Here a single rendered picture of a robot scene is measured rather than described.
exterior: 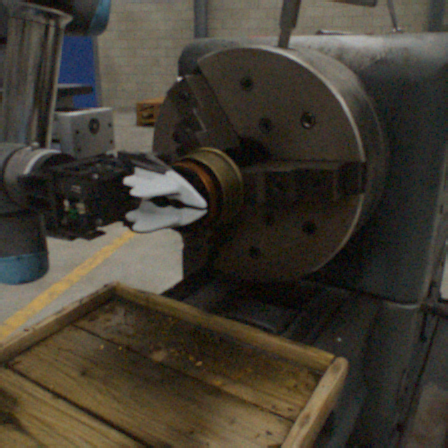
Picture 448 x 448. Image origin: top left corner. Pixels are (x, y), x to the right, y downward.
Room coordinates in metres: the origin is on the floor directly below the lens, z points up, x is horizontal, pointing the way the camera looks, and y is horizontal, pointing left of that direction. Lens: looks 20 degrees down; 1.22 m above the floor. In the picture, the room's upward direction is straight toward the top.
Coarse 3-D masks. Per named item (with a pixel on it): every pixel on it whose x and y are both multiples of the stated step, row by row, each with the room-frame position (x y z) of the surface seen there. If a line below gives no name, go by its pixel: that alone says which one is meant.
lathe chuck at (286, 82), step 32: (224, 64) 0.60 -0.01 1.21; (256, 64) 0.58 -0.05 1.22; (288, 64) 0.55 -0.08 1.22; (320, 64) 0.57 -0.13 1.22; (224, 96) 0.60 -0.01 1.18; (256, 96) 0.57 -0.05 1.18; (288, 96) 0.55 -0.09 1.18; (320, 96) 0.53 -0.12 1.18; (352, 96) 0.55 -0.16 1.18; (160, 128) 0.66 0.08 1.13; (256, 128) 0.57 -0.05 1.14; (288, 128) 0.55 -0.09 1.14; (320, 128) 0.53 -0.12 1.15; (352, 128) 0.51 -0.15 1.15; (352, 160) 0.51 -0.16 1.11; (256, 224) 0.57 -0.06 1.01; (288, 224) 0.55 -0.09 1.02; (320, 224) 0.52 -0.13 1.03; (352, 224) 0.50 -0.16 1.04; (224, 256) 0.60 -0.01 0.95; (256, 256) 0.57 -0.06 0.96; (288, 256) 0.55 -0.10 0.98; (320, 256) 0.52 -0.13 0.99
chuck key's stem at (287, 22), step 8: (288, 0) 0.59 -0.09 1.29; (296, 0) 0.59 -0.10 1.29; (288, 8) 0.59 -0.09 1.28; (296, 8) 0.59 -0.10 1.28; (280, 16) 0.60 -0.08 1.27; (288, 16) 0.59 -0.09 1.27; (296, 16) 0.60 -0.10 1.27; (280, 24) 0.60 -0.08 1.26; (288, 24) 0.59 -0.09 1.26; (280, 32) 0.60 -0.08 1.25; (288, 32) 0.60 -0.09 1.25; (280, 40) 0.60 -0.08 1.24; (288, 40) 0.60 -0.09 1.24; (288, 48) 0.60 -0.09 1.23
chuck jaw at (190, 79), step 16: (192, 80) 0.59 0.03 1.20; (176, 96) 0.59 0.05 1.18; (192, 96) 0.58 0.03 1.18; (208, 96) 0.59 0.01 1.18; (192, 112) 0.55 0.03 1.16; (208, 112) 0.57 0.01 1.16; (224, 112) 0.60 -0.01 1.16; (176, 128) 0.57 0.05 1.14; (192, 128) 0.55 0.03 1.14; (208, 128) 0.55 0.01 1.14; (224, 128) 0.58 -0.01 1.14; (192, 144) 0.53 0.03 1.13; (208, 144) 0.53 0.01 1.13; (224, 144) 0.56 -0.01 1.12; (240, 144) 0.58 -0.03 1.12
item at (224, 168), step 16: (176, 160) 0.50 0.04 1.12; (192, 160) 0.49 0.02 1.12; (208, 160) 0.48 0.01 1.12; (224, 160) 0.50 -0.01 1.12; (192, 176) 0.45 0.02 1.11; (208, 176) 0.46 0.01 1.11; (224, 176) 0.48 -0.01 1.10; (240, 176) 0.49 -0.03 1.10; (208, 192) 0.45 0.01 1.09; (224, 192) 0.46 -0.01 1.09; (240, 192) 0.49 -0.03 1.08; (208, 208) 0.45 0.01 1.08; (224, 208) 0.46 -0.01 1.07; (240, 208) 0.49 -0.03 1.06; (192, 224) 0.45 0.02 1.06; (208, 224) 0.47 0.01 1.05
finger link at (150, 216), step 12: (144, 204) 0.47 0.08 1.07; (156, 204) 0.46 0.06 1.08; (168, 204) 0.46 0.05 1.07; (180, 204) 0.45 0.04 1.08; (132, 216) 0.45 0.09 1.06; (144, 216) 0.45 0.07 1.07; (156, 216) 0.45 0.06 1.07; (168, 216) 0.44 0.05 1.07; (180, 216) 0.44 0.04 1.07; (192, 216) 0.43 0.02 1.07; (132, 228) 0.42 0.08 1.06; (144, 228) 0.42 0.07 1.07; (156, 228) 0.42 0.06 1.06; (168, 228) 0.45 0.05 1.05
